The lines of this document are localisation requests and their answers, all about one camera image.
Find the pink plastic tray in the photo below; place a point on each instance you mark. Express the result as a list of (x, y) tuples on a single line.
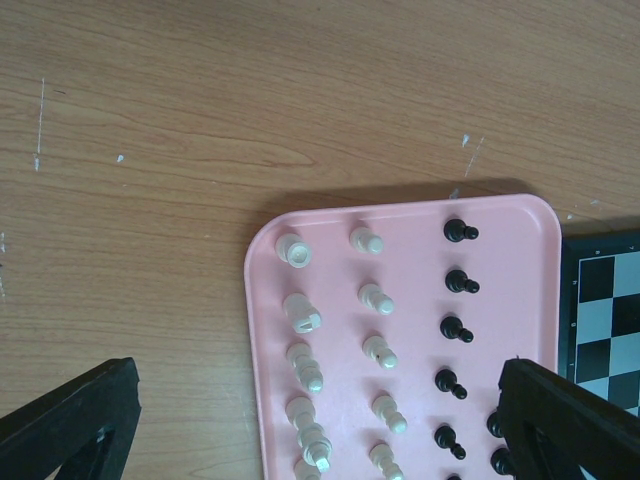
[(515, 260)]

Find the white pawn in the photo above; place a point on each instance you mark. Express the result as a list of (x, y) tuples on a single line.
[(372, 296), (377, 348), (365, 240), (386, 409)]

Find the white queen chess piece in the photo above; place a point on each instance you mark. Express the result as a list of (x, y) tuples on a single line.
[(316, 448)]

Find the black king chess piece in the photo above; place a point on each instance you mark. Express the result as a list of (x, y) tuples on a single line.
[(493, 425)]

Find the white bishop chess piece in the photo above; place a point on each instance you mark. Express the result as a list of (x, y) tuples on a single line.
[(306, 367)]

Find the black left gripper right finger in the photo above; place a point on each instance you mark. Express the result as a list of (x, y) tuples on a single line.
[(555, 429)]

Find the white knight chess piece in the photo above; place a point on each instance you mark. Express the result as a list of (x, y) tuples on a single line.
[(303, 316)]

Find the black and white chessboard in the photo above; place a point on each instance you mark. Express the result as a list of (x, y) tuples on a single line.
[(598, 346)]

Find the black pawn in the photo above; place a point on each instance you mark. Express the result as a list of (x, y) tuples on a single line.
[(457, 281), (446, 381), (452, 328), (445, 438), (456, 230)]

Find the white rook chess piece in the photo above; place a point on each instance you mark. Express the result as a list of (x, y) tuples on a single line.
[(292, 250)]

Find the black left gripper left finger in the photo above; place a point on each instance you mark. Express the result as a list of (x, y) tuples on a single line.
[(83, 429)]

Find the white king chess piece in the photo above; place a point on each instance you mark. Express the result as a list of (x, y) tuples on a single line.
[(304, 471)]

